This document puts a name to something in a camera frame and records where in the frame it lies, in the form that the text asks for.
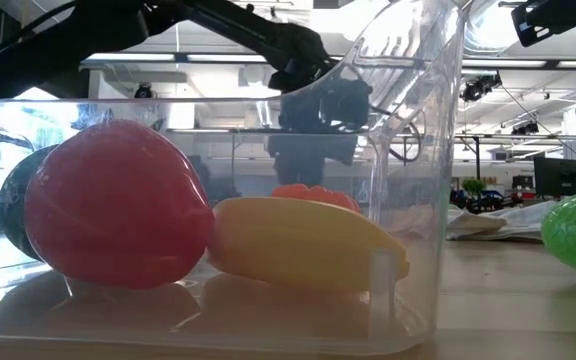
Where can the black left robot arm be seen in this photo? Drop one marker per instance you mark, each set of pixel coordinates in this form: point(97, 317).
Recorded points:
point(43, 45)

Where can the green striped watermelon toy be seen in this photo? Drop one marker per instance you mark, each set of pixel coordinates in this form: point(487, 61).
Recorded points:
point(15, 210)

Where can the red apple toy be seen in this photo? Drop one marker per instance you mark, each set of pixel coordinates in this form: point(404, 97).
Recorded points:
point(118, 205)

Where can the white checked cloth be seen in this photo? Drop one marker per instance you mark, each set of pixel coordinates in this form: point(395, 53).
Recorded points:
point(513, 225)

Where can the black computer monitor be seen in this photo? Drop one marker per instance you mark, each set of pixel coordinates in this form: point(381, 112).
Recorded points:
point(560, 177)

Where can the black ceiling spotlight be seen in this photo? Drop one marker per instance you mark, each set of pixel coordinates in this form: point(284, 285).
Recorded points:
point(143, 91)

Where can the overhead light bar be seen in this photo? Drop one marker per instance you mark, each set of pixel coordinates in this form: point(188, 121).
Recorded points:
point(508, 63)

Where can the clear plastic container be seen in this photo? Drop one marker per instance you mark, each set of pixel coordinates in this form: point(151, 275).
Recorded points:
point(408, 150)

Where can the orange fruit toy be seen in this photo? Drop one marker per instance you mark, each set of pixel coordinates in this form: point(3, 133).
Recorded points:
point(318, 194)

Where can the yellow banana toy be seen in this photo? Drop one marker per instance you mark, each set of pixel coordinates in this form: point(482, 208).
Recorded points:
point(298, 245)

